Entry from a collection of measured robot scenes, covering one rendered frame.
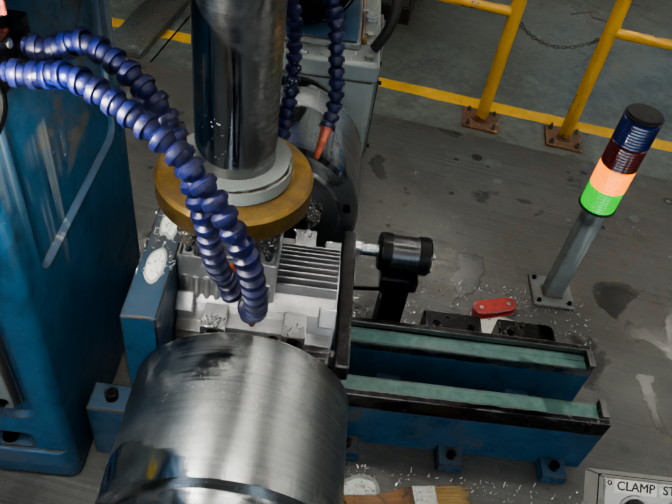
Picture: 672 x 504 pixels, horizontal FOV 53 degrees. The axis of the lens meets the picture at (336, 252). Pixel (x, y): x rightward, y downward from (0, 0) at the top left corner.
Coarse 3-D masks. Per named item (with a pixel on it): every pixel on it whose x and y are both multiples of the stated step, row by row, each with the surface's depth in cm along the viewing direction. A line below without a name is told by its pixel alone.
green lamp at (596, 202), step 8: (584, 192) 114; (592, 192) 112; (600, 192) 110; (584, 200) 114; (592, 200) 112; (600, 200) 111; (608, 200) 111; (616, 200) 111; (592, 208) 113; (600, 208) 112; (608, 208) 112
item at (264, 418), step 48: (192, 336) 70; (240, 336) 70; (144, 384) 70; (192, 384) 66; (240, 384) 66; (288, 384) 68; (336, 384) 74; (144, 432) 64; (192, 432) 62; (240, 432) 62; (288, 432) 64; (336, 432) 70; (144, 480) 60; (192, 480) 59; (240, 480) 59; (288, 480) 61; (336, 480) 67
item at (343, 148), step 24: (312, 96) 104; (312, 120) 100; (312, 144) 96; (336, 144) 100; (360, 144) 112; (312, 168) 96; (336, 168) 96; (312, 192) 99; (336, 192) 99; (312, 216) 98; (336, 216) 102; (336, 240) 106
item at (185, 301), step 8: (336, 248) 92; (176, 296) 82; (184, 296) 82; (192, 296) 82; (176, 304) 82; (184, 304) 82; (192, 304) 82; (320, 312) 83; (328, 312) 83; (336, 312) 83; (320, 320) 83; (328, 320) 83; (328, 328) 83
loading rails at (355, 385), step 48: (384, 336) 103; (432, 336) 105; (480, 336) 105; (384, 384) 97; (432, 384) 98; (480, 384) 108; (528, 384) 107; (576, 384) 107; (384, 432) 101; (432, 432) 100; (480, 432) 99; (528, 432) 99; (576, 432) 98
